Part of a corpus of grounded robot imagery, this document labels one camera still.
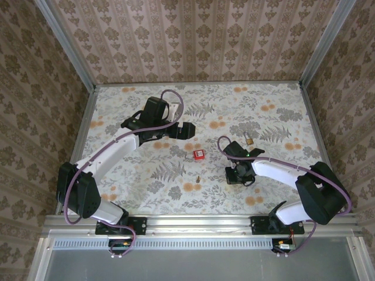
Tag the small brass padlock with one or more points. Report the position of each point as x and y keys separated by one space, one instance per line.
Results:
x=249 y=141

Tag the small red box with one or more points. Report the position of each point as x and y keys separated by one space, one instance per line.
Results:
x=198 y=155

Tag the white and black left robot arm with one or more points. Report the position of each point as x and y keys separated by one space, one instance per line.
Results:
x=117 y=149

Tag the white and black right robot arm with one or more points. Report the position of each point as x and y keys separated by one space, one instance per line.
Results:
x=272 y=171

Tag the floral table cover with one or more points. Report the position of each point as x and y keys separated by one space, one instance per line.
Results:
x=175 y=102

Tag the grey metal panel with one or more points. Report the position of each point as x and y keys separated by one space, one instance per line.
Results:
x=190 y=266

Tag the aluminium table end rail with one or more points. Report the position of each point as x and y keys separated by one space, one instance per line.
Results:
x=190 y=84

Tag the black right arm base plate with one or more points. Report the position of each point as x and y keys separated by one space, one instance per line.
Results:
x=257 y=225

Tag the aluminium mounting rail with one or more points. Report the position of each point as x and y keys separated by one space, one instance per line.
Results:
x=190 y=222

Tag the aluminium table side rail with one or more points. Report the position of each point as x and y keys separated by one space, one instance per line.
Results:
x=320 y=146
x=77 y=152

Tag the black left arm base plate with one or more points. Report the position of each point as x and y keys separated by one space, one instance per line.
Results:
x=140 y=225

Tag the aluminium frame post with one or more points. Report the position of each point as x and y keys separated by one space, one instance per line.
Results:
x=325 y=44
x=68 y=44

